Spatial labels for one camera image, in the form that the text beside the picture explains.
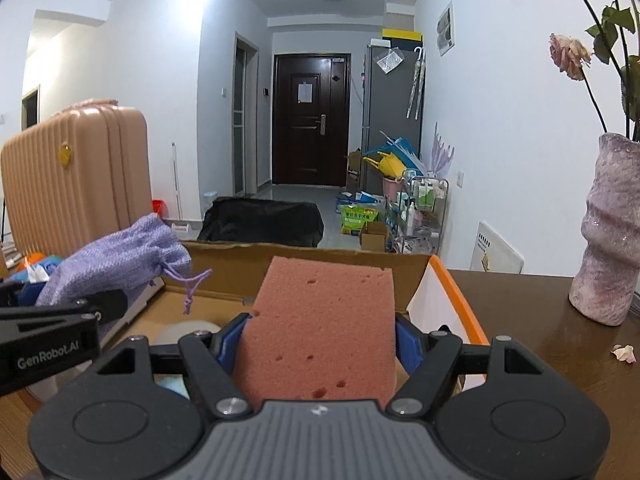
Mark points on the white foam sponge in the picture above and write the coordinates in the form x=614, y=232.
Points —
x=185, y=332

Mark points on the white flat panel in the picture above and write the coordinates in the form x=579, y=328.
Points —
x=500, y=252

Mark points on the red plastic bucket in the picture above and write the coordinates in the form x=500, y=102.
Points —
x=157, y=208

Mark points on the cardboard box with orange rim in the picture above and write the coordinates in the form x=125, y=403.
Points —
x=235, y=270

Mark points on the pink sponge block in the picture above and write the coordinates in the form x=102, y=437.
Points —
x=320, y=320

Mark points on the fallen pink petal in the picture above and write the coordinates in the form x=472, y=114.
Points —
x=624, y=353

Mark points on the pink textured vase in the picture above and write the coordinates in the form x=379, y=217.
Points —
x=605, y=240

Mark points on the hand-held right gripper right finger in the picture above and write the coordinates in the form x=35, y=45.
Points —
x=406, y=345

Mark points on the yellow and black box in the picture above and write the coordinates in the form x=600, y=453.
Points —
x=402, y=36

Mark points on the green printed bag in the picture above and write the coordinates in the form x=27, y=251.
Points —
x=359, y=220

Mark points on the dried pink rose bouquet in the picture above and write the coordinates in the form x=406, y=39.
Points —
x=567, y=55

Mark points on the blue tissue pack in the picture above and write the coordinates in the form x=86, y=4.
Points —
x=50, y=266

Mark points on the grey interior door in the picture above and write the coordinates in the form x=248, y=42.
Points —
x=245, y=120

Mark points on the purple wall decoration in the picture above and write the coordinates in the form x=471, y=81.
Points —
x=442, y=152

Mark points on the black bag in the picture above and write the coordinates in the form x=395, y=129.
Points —
x=260, y=222

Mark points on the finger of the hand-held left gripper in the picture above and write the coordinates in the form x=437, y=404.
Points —
x=107, y=305
x=12, y=294

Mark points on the dark brown entrance door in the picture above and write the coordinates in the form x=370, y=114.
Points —
x=310, y=150

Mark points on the small open cardboard box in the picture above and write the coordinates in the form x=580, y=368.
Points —
x=374, y=237

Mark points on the pink ribbed suitcase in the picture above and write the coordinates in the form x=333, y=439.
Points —
x=75, y=185

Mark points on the brown cardboard carton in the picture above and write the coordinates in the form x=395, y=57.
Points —
x=354, y=170

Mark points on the clear plastic bag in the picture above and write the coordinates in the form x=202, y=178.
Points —
x=390, y=60

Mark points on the white folded umbrella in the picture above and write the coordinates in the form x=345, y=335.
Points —
x=416, y=85

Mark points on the white wall electrical panel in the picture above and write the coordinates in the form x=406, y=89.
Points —
x=445, y=27

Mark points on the clear water jug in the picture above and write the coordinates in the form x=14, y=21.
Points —
x=210, y=201

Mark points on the pink bucket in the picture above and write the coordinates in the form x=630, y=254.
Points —
x=392, y=187

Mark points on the grey refrigerator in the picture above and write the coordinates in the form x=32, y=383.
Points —
x=387, y=110

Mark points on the small dark object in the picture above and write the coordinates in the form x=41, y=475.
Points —
x=636, y=304

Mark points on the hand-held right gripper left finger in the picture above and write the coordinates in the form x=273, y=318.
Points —
x=231, y=342

